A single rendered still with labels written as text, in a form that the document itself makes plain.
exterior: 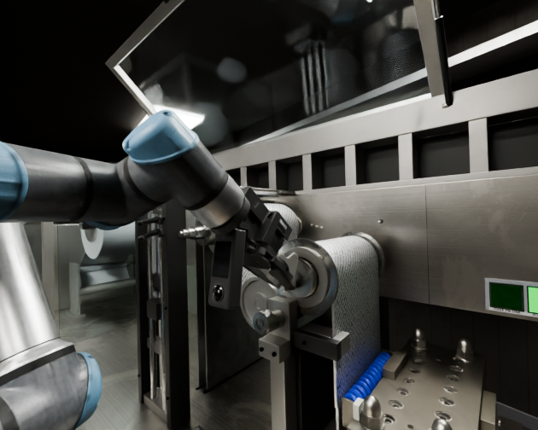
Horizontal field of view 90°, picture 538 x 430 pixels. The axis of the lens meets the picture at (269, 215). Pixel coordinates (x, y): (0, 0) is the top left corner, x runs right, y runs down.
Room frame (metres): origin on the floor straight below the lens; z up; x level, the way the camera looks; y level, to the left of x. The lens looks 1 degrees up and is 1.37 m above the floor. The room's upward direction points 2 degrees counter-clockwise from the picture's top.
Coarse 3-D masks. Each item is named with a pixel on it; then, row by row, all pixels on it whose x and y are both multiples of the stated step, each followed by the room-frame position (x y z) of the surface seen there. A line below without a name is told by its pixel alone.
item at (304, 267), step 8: (304, 264) 0.50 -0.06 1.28; (312, 264) 0.50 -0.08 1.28; (296, 272) 0.52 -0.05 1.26; (304, 272) 0.50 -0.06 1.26; (312, 272) 0.49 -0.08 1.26; (296, 280) 0.51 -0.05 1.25; (304, 280) 0.50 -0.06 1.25; (312, 280) 0.49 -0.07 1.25; (296, 288) 0.51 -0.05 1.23; (304, 288) 0.50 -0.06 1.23; (312, 288) 0.49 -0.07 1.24; (296, 296) 0.51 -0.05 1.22; (304, 296) 0.50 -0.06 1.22
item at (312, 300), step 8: (296, 248) 0.53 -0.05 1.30; (304, 248) 0.52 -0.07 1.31; (288, 256) 0.54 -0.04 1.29; (304, 256) 0.52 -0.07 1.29; (312, 256) 0.51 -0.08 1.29; (320, 264) 0.49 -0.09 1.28; (320, 272) 0.49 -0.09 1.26; (320, 280) 0.49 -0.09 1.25; (328, 280) 0.49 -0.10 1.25; (320, 288) 0.49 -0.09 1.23; (328, 288) 0.49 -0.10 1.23; (288, 296) 0.54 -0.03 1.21; (312, 296) 0.51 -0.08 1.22; (320, 296) 0.50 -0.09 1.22; (304, 304) 0.52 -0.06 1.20; (312, 304) 0.51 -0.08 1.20
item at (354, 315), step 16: (368, 288) 0.62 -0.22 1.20; (336, 304) 0.50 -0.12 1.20; (352, 304) 0.55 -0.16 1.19; (368, 304) 0.62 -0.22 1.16; (336, 320) 0.50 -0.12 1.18; (352, 320) 0.55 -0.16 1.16; (368, 320) 0.61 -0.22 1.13; (352, 336) 0.55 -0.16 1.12; (368, 336) 0.61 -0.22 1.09; (352, 352) 0.54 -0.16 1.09; (368, 352) 0.61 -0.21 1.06; (336, 368) 0.49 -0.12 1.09; (352, 368) 0.54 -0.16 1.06; (336, 384) 0.49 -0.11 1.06; (352, 384) 0.54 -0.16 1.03; (336, 400) 0.49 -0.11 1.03
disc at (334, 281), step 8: (296, 240) 0.53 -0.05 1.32; (304, 240) 0.52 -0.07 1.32; (288, 248) 0.55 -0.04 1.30; (312, 248) 0.51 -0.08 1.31; (320, 248) 0.50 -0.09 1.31; (320, 256) 0.50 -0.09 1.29; (328, 256) 0.49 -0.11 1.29; (328, 264) 0.49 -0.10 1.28; (328, 272) 0.49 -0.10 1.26; (336, 272) 0.48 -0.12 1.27; (336, 280) 0.48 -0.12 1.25; (336, 288) 0.48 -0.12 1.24; (328, 296) 0.49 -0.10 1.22; (320, 304) 0.50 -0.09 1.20; (328, 304) 0.49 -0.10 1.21; (304, 312) 0.53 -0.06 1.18; (312, 312) 0.51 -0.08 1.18; (320, 312) 0.50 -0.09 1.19
